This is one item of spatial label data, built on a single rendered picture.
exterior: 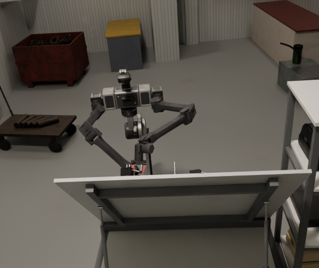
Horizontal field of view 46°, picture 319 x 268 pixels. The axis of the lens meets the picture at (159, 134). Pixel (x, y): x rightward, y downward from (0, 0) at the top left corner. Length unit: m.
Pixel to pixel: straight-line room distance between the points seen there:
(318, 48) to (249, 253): 5.47
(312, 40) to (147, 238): 5.54
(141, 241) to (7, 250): 1.81
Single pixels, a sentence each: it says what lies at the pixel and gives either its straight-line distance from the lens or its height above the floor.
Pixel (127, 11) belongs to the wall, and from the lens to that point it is 9.37.
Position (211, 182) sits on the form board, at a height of 1.61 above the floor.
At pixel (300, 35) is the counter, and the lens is 7.33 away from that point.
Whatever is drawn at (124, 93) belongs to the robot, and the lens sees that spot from 3.07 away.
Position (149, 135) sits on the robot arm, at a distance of 2.51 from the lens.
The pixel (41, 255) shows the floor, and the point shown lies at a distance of 3.96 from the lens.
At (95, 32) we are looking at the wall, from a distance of 9.51.
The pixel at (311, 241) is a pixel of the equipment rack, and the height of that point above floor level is 1.06.
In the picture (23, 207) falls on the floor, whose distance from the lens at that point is 4.60.
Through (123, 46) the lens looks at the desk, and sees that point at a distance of 7.93.
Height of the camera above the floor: 2.70
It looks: 30 degrees down
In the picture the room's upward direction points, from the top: 5 degrees counter-clockwise
